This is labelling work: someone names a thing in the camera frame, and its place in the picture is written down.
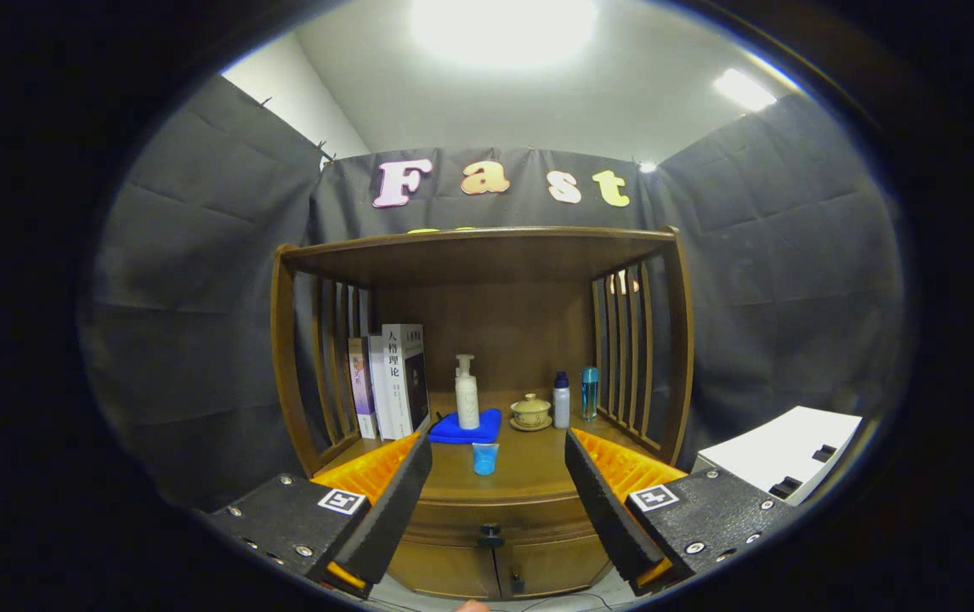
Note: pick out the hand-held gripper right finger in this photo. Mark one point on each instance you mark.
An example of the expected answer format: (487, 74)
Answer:
(597, 510)

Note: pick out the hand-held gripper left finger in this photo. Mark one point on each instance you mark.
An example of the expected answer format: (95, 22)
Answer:
(398, 501)

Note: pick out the wooden drawer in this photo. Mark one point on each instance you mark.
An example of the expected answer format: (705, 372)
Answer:
(453, 518)

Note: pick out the blue and white tube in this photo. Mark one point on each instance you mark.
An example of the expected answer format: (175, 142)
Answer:
(485, 459)

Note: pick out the wooden countertop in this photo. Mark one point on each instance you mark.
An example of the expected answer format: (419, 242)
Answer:
(529, 467)

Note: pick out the white filing cabinet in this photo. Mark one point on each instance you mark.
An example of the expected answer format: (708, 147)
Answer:
(776, 446)

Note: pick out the wooden cabinet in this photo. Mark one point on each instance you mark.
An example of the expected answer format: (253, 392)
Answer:
(495, 331)

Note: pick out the blue folded cloth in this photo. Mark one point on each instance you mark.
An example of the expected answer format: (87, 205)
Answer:
(453, 432)

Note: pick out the thin white book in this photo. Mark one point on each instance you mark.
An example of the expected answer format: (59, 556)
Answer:
(380, 391)

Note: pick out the white bottle with blue cap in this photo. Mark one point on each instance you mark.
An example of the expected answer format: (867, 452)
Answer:
(562, 404)

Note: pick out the teal bottle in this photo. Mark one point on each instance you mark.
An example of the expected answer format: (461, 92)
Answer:
(590, 395)

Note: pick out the purple book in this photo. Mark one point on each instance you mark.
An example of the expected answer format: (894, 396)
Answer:
(361, 391)

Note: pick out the beige lidded teacup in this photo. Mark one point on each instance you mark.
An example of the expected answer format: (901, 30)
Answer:
(531, 412)

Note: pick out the white pump bottle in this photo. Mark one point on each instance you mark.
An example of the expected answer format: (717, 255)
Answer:
(467, 404)

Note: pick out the rectangular ceiling light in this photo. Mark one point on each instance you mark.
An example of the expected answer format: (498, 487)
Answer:
(744, 89)

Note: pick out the round ceiling light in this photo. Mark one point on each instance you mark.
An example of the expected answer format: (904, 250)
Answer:
(504, 25)

